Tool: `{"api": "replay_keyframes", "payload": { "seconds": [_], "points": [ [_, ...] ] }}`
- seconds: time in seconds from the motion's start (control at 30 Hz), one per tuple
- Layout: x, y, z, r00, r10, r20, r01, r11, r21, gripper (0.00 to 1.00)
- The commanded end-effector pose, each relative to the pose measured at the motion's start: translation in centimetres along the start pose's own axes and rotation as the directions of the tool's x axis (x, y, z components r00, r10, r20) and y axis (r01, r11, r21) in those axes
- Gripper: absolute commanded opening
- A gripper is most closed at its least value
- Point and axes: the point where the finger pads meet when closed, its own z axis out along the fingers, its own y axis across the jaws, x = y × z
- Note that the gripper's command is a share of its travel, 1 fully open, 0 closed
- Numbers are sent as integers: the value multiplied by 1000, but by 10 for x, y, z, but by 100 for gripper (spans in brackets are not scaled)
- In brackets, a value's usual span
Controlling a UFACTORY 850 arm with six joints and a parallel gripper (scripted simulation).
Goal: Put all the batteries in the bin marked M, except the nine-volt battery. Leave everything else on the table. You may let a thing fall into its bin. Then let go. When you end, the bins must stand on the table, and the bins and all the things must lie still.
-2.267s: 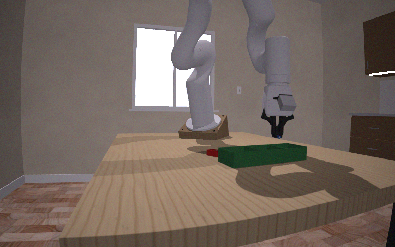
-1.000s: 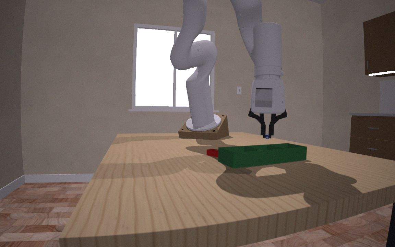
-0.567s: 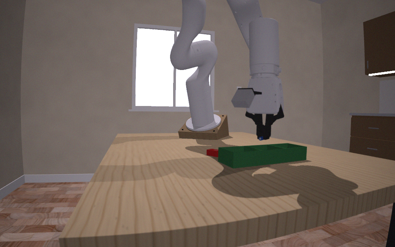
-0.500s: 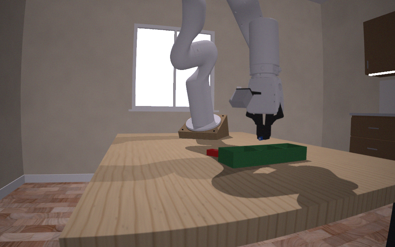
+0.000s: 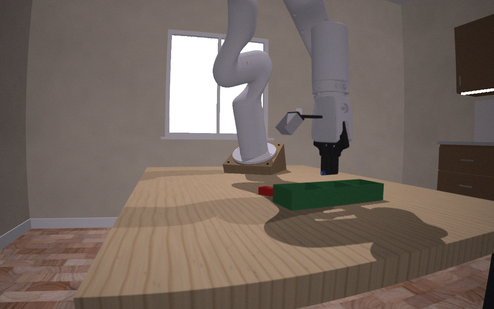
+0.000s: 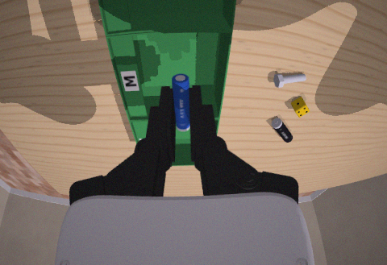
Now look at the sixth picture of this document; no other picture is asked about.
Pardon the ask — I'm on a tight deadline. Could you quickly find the green three-compartment bin rack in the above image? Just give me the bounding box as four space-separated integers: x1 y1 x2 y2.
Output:
98 0 236 144

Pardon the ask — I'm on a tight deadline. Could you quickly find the blue battery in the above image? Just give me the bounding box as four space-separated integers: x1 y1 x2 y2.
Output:
172 74 190 131

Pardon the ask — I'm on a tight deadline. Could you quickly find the yellow die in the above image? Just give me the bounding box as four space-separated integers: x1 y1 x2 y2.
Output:
291 97 310 118

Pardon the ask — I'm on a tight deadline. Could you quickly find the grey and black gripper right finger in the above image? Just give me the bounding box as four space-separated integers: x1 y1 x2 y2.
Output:
189 85 298 203

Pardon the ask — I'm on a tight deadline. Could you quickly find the grey hex bolt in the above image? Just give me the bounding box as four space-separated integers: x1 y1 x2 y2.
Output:
273 74 306 88

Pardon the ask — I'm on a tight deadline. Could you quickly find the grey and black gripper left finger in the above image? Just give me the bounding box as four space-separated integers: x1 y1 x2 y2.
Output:
69 86 176 205

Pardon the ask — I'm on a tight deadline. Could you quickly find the black aa battery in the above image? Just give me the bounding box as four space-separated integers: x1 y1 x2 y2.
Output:
272 118 293 143

